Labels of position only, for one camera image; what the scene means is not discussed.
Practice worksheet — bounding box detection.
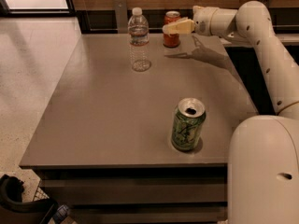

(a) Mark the clear plastic water bottle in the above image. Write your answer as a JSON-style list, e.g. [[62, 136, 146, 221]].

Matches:
[[128, 7, 151, 72]]

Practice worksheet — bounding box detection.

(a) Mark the green soda can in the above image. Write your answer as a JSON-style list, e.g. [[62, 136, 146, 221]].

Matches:
[[171, 98, 206, 151]]

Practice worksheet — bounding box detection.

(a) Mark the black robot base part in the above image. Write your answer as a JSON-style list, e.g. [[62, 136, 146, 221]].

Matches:
[[0, 175, 58, 224]]

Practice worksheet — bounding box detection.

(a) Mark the blue cap object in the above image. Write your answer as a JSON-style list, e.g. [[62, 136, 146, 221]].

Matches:
[[52, 205, 69, 224]]

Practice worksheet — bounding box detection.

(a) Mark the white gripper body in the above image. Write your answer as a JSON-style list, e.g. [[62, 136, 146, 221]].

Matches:
[[192, 6, 218, 36]]

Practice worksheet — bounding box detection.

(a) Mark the grey cabinet with drawers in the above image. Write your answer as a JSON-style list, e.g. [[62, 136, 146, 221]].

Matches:
[[21, 35, 256, 224]]

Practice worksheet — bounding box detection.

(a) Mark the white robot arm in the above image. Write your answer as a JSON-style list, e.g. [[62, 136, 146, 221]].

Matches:
[[163, 1, 299, 224]]

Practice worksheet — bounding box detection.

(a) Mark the orange coke can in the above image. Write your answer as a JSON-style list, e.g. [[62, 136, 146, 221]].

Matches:
[[164, 10, 180, 48]]

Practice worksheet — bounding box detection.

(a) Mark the left metal bracket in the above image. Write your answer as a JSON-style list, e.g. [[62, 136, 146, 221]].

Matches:
[[113, 0, 128, 34]]

